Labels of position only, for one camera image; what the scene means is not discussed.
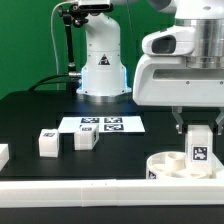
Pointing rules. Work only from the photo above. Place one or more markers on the white left fence piece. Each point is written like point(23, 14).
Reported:
point(4, 155)

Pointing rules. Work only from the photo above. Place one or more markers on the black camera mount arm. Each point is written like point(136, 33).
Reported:
point(72, 17)

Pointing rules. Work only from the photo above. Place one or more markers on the white front fence bar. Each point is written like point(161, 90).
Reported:
point(93, 193)

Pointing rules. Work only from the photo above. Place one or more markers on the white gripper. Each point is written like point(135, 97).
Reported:
point(166, 81)

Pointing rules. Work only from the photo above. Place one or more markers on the white marker base plate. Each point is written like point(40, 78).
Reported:
point(129, 124)

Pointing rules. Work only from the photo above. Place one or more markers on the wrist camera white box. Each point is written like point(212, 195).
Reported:
point(175, 41)

